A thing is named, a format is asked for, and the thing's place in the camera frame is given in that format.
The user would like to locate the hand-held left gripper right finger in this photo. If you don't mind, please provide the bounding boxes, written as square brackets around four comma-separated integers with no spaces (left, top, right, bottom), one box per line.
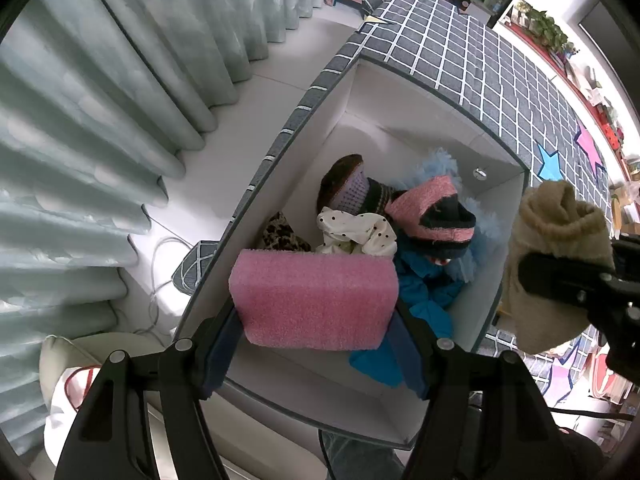
[390,305,571,480]

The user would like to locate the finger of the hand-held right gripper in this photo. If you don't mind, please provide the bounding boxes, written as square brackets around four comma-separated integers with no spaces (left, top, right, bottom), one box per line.
[517,252,621,306]

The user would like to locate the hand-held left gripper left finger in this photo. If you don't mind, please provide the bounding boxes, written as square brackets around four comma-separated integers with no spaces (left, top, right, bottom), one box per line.
[52,297,242,480]

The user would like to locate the beige sock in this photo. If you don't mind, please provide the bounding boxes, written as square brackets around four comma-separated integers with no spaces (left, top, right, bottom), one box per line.
[500,179,617,355]

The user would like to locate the blue cloth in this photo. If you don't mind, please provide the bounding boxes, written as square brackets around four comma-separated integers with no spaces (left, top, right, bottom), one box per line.
[347,237,468,388]

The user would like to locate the light blue fluffy duster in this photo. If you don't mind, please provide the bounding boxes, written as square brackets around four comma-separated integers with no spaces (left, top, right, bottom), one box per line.
[387,147,503,283]

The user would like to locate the pink foam sponge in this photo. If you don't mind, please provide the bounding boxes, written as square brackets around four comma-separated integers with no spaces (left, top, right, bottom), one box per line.
[229,249,400,352]

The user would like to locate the leopard print scrunchie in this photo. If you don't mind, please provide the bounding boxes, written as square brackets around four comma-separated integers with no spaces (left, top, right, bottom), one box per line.
[256,210,312,252]

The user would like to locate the white polka dot scrunchie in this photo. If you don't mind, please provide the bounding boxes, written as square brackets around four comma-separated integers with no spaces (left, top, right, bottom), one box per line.
[315,206,398,257]

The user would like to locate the pink black striped sock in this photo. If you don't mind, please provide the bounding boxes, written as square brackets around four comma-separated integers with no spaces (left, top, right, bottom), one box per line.
[385,176,477,261]

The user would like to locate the purple brown knit sock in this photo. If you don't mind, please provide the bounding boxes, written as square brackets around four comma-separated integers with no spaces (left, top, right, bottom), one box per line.
[316,154,401,216]

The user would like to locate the white storage box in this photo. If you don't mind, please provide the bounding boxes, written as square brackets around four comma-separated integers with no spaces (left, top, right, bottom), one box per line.
[172,52,531,451]

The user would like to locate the red round mat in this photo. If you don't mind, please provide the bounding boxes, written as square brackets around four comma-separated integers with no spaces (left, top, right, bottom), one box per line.
[585,350,631,401]

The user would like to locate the dark cloth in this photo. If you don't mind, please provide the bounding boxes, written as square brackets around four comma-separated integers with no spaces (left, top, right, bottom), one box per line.
[550,425,606,480]

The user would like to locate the red display shelf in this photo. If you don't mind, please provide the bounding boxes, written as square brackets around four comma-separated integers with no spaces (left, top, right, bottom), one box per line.
[495,0,640,186]

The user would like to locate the white bag red trim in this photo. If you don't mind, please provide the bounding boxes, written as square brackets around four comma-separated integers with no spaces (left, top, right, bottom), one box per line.
[42,365,103,466]

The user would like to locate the grey checked star blanket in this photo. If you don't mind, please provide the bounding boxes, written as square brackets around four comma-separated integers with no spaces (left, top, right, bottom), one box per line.
[172,0,631,406]

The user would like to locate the potted green plants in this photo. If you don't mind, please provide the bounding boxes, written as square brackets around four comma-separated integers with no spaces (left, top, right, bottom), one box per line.
[515,0,578,56]

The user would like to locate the light green curtain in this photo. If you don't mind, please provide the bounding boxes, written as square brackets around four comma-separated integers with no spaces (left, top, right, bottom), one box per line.
[0,0,351,431]

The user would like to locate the white cable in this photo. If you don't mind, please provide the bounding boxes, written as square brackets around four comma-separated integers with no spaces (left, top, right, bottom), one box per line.
[132,235,193,336]

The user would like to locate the black cable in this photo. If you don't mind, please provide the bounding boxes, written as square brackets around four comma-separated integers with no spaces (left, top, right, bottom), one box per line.
[547,405,638,423]

